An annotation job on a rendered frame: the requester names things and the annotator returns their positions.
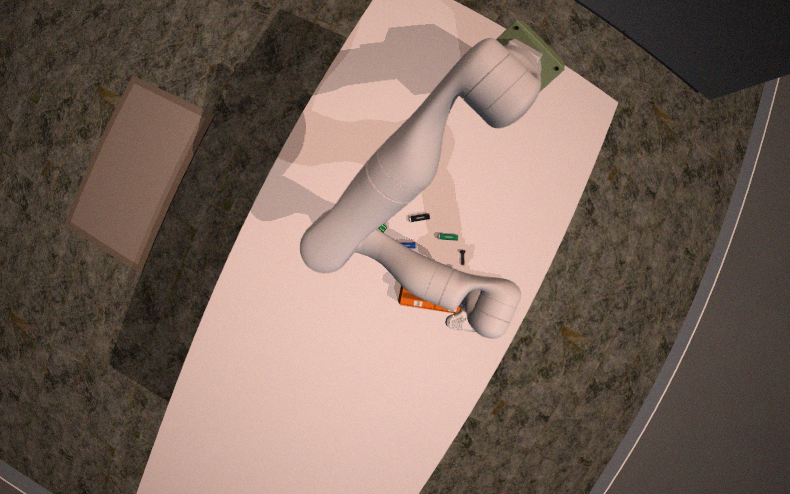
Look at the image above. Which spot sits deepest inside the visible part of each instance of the orange rack of three bins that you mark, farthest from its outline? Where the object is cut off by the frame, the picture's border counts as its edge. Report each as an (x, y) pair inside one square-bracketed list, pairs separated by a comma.
[(407, 299)]

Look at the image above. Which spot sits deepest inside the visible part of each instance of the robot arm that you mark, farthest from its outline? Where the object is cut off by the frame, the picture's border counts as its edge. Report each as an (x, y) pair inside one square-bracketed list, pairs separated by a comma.
[(500, 91)]

